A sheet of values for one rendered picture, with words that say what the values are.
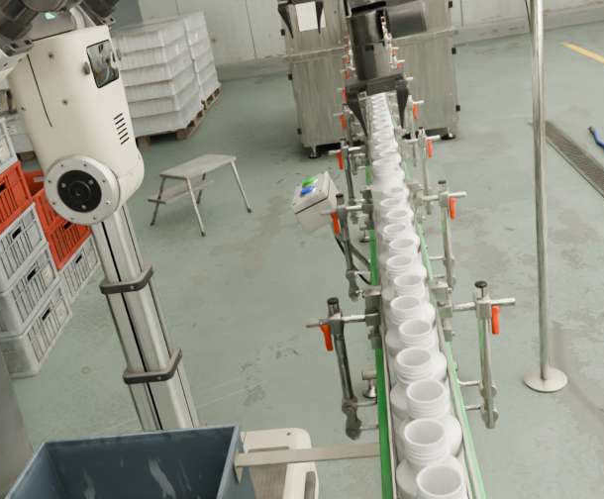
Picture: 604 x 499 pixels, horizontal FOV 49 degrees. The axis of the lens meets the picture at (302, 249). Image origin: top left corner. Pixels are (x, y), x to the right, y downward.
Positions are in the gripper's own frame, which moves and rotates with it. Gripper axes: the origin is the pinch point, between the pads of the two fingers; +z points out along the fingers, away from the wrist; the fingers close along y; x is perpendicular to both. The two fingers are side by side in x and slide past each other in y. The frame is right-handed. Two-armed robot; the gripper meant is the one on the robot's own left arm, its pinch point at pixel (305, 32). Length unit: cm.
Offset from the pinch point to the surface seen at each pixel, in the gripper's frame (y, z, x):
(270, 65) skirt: 143, 134, -936
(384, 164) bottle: -14, 20, 49
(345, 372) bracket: -4, 40, 81
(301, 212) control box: 3.9, 31.4, 35.3
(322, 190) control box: -1.0, 27.5, 34.9
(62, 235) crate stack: 170, 104, -175
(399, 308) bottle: -14, 24, 92
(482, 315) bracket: -25, 33, 82
